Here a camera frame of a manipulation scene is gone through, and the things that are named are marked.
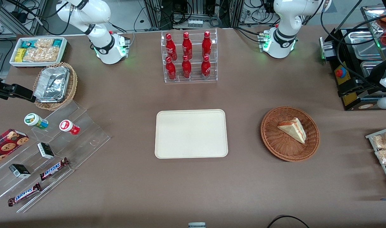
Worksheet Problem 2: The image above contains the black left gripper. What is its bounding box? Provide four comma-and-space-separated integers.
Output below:
338, 61, 386, 98

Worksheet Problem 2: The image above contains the triangular sandwich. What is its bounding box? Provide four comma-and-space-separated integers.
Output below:
277, 117, 307, 144

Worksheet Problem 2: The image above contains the aluminium foil tray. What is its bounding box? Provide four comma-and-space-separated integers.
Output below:
34, 66, 70, 103

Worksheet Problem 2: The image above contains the tan wicker basket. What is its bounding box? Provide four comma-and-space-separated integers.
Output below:
33, 62, 78, 111

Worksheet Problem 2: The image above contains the empty brown wicker basket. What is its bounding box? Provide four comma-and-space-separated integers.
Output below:
261, 106, 320, 162

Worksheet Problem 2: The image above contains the cream plastic tray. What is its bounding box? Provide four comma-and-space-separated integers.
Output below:
155, 109, 228, 159

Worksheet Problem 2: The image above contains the green lid snack cup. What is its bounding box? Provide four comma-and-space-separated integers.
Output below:
24, 113, 49, 130

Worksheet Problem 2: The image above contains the steel warmer pan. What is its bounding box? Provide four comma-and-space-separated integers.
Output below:
360, 60, 386, 79
344, 30, 386, 60

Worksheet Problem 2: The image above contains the black food warmer machine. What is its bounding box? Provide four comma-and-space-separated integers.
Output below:
319, 28, 386, 111

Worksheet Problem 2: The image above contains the large clear cracker bag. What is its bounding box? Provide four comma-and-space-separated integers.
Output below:
23, 47, 60, 62

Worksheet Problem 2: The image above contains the red lid snack cup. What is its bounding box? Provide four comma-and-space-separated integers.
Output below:
59, 120, 80, 136

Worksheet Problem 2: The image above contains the red plaid cookie box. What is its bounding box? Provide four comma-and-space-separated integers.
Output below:
0, 129, 30, 169

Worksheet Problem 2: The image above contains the white snack bin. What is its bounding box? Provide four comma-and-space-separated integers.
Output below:
9, 37, 68, 68

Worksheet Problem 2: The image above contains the small black carton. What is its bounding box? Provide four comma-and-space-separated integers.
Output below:
9, 164, 31, 179
37, 142, 55, 159

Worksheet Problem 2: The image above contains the clear acrylic stepped display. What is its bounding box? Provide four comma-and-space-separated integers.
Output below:
0, 101, 112, 213

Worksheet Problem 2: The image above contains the snickers chocolate bar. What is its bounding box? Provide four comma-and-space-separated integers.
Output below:
40, 157, 70, 181
8, 183, 42, 207

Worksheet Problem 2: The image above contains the red cola bottle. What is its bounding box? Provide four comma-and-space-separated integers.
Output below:
182, 32, 193, 60
201, 55, 211, 79
165, 33, 177, 61
182, 55, 192, 79
202, 31, 212, 59
166, 56, 177, 80

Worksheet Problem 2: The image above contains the clear acrylic bottle rack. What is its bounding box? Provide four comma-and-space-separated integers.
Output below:
161, 28, 218, 83

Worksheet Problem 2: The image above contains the grey wire rack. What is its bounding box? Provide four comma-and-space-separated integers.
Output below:
365, 126, 386, 194

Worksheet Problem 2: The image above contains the black cable loop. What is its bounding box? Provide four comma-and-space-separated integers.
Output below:
267, 215, 311, 228

